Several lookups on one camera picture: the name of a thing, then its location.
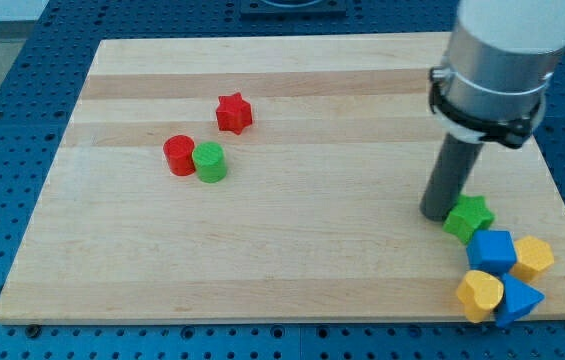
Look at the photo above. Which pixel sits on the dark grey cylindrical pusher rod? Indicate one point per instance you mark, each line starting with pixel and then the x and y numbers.
pixel 453 165

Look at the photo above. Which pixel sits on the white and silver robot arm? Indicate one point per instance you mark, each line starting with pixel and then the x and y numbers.
pixel 490 86

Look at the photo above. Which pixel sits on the green star block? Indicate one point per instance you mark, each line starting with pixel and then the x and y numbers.
pixel 471 213

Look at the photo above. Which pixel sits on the blue cube block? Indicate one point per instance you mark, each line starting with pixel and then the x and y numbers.
pixel 491 251

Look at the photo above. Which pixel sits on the yellow hexagon block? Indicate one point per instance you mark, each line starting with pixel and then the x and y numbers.
pixel 534 258

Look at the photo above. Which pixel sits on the yellow heart block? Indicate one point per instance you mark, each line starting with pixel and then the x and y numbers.
pixel 480 293

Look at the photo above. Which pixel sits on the blue triangle block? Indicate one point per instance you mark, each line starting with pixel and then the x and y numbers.
pixel 519 299

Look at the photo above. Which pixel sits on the wooden board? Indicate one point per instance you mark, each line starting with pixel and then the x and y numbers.
pixel 317 219

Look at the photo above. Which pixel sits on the red star block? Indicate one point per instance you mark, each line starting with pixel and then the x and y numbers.
pixel 233 113

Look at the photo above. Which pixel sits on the green cylinder block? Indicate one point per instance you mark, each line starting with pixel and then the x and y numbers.
pixel 209 161

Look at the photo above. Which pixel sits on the red cylinder block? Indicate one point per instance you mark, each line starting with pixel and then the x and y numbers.
pixel 178 152

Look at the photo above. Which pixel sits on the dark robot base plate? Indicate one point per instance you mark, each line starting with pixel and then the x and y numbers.
pixel 258 8

